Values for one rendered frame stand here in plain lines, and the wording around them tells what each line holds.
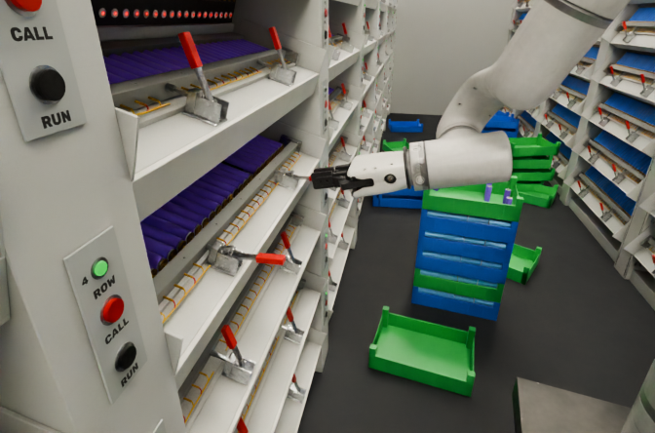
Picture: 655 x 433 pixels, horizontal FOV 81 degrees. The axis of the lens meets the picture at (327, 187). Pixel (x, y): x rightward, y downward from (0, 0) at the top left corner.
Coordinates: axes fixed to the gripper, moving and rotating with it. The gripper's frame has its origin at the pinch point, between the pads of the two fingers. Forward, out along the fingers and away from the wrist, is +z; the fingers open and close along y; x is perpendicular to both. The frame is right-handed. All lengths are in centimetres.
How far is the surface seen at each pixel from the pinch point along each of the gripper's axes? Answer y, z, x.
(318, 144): 17.6, 4.9, 1.7
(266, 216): -12.8, 7.1, -0.8
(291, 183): -1.1, 6.1, 0.0
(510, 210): 52, -41, -37
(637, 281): 83, -93, -90
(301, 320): 5.8, 15.3, -38.2
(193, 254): -29.6, 9.2, 3.2
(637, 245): 88, -94, -76
